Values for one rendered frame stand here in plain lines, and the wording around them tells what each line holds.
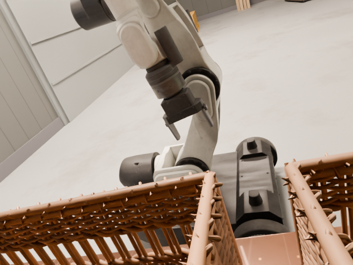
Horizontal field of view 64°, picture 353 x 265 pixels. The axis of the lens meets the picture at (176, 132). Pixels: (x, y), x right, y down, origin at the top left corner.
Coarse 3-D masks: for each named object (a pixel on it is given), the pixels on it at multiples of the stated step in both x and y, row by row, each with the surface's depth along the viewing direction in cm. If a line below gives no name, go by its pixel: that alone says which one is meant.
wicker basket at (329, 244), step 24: (288, 168) 25; (312, 168) 25; (336, 168) 25; (288, 192) 22; (312, 192) 20; (336, 192) 27; (312, 216) 18; (312, 240) 20; (336, 240) 15; (312, 264) 22; (336, 264) 13
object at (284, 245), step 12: (336, 228) 36; (348, 228) 36; (240, 240) 39; (252, 240) 39; (264, 240) 38; (276, 240) 37; (288, 240) 37; (132, 252) 43; (240, 252) 38; (252, 252) 37; (264, 252) 36; (276, 252) 36; (288, 252) 35; (12, 264) 49; (252, 264) 35; (264, 264) 35; (276, 264) 34; (288, 264) 34; (300, 264) 34
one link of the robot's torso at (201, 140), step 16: (192, 80) 89; (208, 80) 88; (208, 96) 90; (192, 128) 102; (208, 128) 98; (192, 144) 105; (208, 144) 104; (176, 160) 113; (192, 160) 107; (208, 160) 107
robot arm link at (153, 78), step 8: (160, 32) 69; (168, 32) 70; (152, 40) 70; (160, 40) 70; (168, 40) 70; (160, 48) 71; (168, 48) 70; (176, 48) 71; (160, 56) 70; (168, 56) 71; (176, 56) 71; (160, 64) 71; (168, 64) 72; (176, 64) 72; (152, 72) 72; (160, 72) 71; (168, 72) 71; (152, 80) 72; (160, 80) 72
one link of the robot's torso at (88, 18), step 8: (72, 0) 89; (80, 0) 86; (88, 0) 86; (96, 0) 85; (72, 8) 89; (80, 8) 88; (88, 8) 87; (96, 8) 87; (104, 8) 87; (80, 16) 89; (88, 16) 89; (96, 16) 89; (104, 16) 89; (112, 16) 89; (80, 24) 92; (88, 24) 92; (96, 24) 92; (104, 24) 93
